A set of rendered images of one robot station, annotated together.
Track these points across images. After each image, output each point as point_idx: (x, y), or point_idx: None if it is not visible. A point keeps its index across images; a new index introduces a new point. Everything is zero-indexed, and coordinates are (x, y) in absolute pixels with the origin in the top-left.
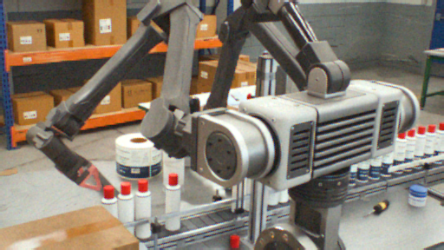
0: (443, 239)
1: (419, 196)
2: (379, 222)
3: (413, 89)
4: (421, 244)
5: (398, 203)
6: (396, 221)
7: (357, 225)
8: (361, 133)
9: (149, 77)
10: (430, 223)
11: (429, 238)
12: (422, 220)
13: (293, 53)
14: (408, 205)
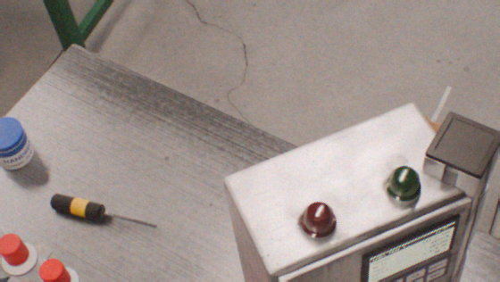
0: (167, 90)
1: (26, 135)
2: (154, 199)
3: None
4: (210, 117)
5: (32, 185)
6: (131, 170)
7: (190, 234)
8: None
9: None
10: (108, 117)
11: (177, 110)
12: (103, 130)
13: None
14: (33, 167)
